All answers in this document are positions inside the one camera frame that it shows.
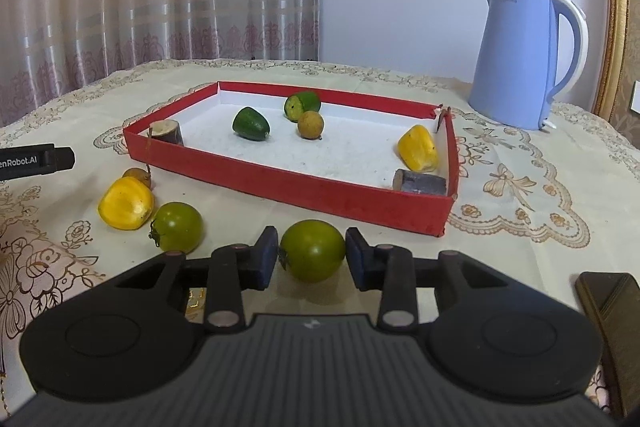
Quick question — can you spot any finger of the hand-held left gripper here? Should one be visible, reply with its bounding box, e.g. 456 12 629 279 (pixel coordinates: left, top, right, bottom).
53 147 76 171

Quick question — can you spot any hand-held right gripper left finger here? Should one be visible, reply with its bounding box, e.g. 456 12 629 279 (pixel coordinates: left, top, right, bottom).
95 227 279 334

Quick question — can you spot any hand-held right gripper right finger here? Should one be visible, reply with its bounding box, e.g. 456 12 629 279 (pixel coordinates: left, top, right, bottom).
346 227 531 334

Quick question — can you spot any green tomato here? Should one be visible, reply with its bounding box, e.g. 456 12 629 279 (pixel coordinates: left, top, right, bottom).
149 202 205 255
279 219 347 284

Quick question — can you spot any red shallow cardboard box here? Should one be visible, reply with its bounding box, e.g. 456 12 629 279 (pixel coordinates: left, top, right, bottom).
123 81 458 238

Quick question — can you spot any longan with long stem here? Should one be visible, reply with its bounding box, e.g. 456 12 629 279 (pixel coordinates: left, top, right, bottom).
121 128 153 191

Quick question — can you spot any yellow bell pepper piece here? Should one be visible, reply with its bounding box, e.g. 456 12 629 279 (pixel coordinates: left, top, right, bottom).
98 177 155 231
398 125 440 173

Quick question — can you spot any sugarcane piece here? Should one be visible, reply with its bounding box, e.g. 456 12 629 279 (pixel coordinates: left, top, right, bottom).
392 168 447 196
149 119 184 149

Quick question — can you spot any green cucumber end piece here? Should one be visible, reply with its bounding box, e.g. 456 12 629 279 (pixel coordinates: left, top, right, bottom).
232 107 271 141

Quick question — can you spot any brown longan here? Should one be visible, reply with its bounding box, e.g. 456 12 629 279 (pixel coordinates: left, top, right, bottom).
297 111 325 141

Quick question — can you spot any cream embroidered tablecloth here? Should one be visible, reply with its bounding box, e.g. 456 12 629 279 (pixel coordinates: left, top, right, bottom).
0 58 640 427

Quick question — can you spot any light blue electric kettle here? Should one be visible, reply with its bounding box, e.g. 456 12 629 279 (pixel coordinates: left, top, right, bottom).
468 0 589 131

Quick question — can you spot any dark smartphone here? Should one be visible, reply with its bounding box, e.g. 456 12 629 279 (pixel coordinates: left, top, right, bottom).
575 272 640 419

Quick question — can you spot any gold ornate wall frame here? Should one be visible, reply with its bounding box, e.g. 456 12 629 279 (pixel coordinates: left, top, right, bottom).
592 0 632 122

